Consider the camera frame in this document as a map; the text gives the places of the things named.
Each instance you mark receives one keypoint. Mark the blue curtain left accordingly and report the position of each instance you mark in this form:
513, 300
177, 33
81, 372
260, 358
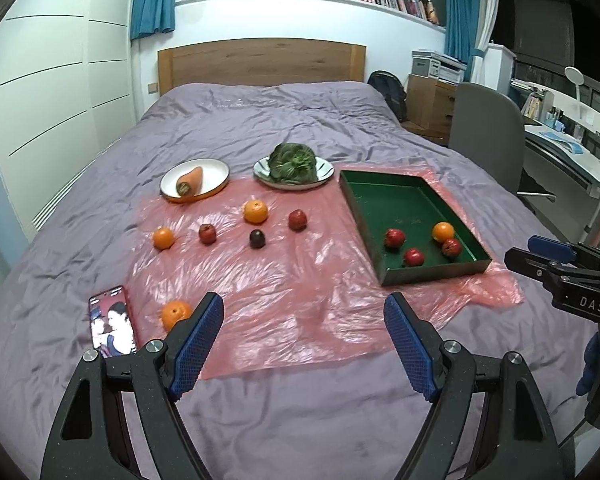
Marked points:
150, 17

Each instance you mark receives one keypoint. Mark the green tray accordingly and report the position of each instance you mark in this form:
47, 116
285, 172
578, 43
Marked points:
379, 202

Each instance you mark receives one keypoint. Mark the white plate orange rim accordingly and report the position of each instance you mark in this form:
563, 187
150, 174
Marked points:
214, 179

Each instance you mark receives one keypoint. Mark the green leafy vegetable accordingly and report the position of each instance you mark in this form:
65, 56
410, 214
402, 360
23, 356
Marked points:
292, 163

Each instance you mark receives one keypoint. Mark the white printer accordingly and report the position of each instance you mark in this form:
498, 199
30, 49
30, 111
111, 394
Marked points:
439, 66

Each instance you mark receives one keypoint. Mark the white wardrobe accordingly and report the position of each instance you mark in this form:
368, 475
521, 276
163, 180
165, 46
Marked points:
65, 96

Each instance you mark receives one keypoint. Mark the grey office chair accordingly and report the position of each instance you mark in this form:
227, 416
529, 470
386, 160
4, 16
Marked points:
488, 129

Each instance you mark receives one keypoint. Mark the white striped plate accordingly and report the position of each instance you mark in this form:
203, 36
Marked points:
324, 172

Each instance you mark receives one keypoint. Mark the large orange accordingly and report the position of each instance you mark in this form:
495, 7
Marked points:
173, 312

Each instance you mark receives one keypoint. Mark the white desk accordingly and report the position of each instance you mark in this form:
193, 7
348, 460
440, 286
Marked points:
562, 156

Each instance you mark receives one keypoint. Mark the blue curtain right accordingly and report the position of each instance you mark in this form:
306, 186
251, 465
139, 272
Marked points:
468, 30

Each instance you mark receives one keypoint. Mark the smartphone in red case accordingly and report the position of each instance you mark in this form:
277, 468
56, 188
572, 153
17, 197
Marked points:
112, 331

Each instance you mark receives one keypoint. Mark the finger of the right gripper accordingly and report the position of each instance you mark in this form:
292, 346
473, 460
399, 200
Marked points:
551, 249
537, 267

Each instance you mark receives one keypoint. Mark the wooden headboard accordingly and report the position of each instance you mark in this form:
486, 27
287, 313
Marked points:
260, 62

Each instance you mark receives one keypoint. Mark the small red apple right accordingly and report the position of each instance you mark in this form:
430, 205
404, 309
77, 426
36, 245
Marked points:
297, 220

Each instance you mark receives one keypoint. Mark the carrot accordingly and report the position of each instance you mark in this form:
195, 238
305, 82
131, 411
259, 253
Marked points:
190, 184

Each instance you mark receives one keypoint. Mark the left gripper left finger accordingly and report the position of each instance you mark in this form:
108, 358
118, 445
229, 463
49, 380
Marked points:
90, 438

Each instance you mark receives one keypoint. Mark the black backpack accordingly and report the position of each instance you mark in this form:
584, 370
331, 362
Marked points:
392, 90

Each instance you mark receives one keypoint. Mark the pink plastic sheet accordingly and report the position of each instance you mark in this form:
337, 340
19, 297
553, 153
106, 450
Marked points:
305, 298

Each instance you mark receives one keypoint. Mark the blue curtain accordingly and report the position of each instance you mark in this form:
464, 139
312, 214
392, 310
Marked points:
468, 30
150, 17

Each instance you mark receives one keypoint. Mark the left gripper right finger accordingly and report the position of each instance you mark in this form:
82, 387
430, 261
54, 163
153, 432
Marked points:
515, 438

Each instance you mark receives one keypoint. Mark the wooden nightstand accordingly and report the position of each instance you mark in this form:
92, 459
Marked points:
429, 108

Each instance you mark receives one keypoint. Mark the dark purple plum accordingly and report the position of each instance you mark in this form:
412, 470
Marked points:
257, 239

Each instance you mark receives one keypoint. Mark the big dark red apple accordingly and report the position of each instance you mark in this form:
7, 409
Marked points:
394, 239

